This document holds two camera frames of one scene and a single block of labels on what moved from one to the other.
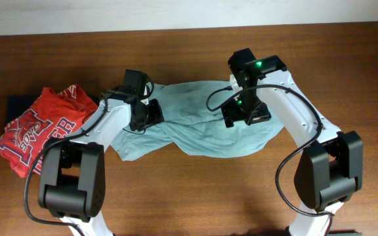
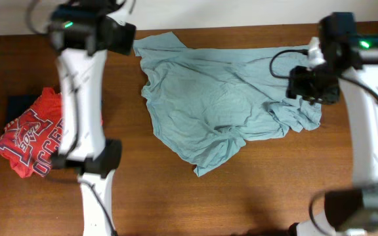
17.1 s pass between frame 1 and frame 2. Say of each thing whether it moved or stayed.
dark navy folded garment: stayed
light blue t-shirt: moved
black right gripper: moved
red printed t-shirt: stayed
